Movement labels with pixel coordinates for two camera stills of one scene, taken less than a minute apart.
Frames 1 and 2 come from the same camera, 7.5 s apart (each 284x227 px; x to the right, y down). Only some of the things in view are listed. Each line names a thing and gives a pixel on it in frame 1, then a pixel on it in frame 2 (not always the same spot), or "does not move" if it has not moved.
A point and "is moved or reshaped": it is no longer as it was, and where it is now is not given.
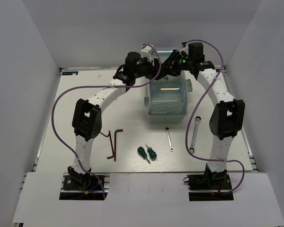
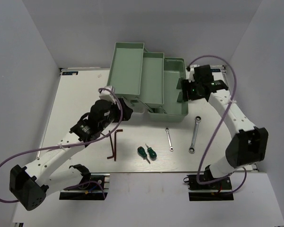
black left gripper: (154, 70) to (127, 111)
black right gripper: (171, 70) to (186, 85)
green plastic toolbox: (168, 95) is moved or reshaped
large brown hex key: (115, 142) does not move
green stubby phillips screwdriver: (141, 151) does not move
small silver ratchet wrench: (171, 148) does not move
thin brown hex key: (111, 146) does not move
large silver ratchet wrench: (198, 119) does not move
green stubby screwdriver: (153, 154) does not move
